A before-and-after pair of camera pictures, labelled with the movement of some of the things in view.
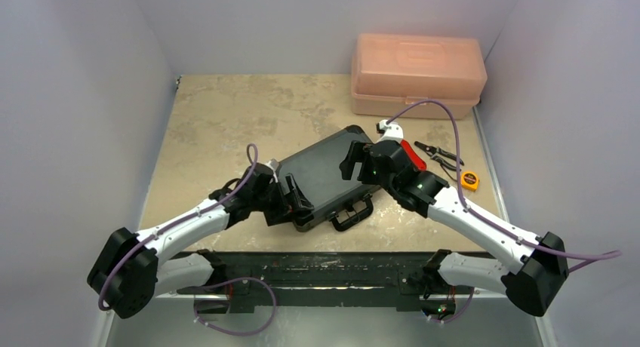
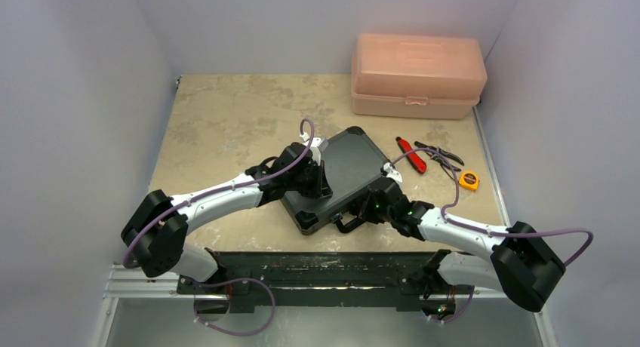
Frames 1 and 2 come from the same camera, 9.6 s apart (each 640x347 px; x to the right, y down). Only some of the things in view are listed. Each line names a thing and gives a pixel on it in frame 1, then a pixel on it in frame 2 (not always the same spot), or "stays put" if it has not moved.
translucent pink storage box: [391, 71] stays put
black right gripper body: [363, 158] → [365, 204]
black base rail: [324, 279] stays put
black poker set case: [316, 171] stays put
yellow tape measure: [469, 180] stays put
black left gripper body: [275, 206] → [309, 184]
